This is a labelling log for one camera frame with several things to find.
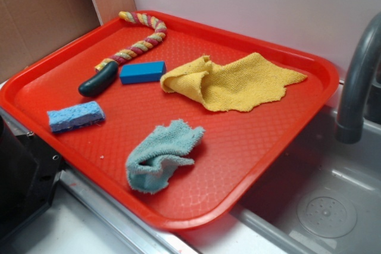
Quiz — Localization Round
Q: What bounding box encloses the multicolour braided rope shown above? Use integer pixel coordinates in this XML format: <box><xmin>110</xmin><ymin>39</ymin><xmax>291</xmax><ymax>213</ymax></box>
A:
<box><xmin>94</xmin><ymin>11</ymin><xmax>168</xmax><ymax>73</ymax></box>

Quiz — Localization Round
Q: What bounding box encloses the brown cardboard panel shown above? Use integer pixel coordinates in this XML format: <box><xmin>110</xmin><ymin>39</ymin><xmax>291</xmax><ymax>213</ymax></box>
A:
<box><xmin>1</xmin><ymin>0</ymin><xmax>136</xmax><ymax>82</ymax></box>

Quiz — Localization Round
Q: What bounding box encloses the red plastic tray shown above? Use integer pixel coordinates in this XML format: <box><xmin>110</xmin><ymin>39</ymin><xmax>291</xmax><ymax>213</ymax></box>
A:
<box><xmin>1</xmin><ymin>11</ymin><xmax>339</xmax><ymax>230</ymax></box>

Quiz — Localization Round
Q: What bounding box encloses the blue sponge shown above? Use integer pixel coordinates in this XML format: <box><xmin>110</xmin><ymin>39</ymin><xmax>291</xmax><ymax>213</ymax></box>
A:
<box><xmin>47</xmin><ymin>101</ymin><xmax>105</xmax><ymax>133</ymax></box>

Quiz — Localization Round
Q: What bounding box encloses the blue rectangular block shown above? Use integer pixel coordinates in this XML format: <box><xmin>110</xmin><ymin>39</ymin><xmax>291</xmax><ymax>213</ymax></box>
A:
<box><xmin>119</xmin><ymin>61</ymin><xmax>166</xmax><ymax>84</ymax></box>

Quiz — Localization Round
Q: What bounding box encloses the grey faucet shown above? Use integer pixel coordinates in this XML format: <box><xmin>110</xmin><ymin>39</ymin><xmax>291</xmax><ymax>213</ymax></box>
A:
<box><xmin>335</xmin><ymin>14</ymin><xmax>380</xmax><ymax>144</ymax></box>

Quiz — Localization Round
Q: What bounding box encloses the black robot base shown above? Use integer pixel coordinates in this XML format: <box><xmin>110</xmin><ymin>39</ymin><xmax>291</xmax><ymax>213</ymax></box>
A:
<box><xmin>1</xmin><ymin>119</ymin><xmax>62</xmax><ymax>242</ymax></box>

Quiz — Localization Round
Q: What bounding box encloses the light blue cloth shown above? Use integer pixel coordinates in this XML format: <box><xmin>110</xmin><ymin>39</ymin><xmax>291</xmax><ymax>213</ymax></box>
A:
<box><xmin>126</xmin><ymin>119</ymin><xmax>205</xmax><ymax>195</ymax></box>

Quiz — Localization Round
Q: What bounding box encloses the dark green toy cucumber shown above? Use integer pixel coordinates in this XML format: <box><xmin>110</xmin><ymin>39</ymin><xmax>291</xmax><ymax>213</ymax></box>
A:
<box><xmin>78</xmin><ymin>61</ymin><xmax>118</xmax><ymax>97</ymax></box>

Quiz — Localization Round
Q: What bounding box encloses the yellow cloth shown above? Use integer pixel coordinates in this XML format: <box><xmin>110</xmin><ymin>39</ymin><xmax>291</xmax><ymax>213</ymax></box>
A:
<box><xmin>160</xmin><ymin>53</ymin><xmax>307</xmax><ymax>112</ymax></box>

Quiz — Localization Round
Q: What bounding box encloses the grey plastic sink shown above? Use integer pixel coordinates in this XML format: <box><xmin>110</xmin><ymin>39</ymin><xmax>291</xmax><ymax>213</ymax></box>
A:
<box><xmin>180</xmin><ymin>94</ymin><xmax>380</xmax><ymax>253</ymax></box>

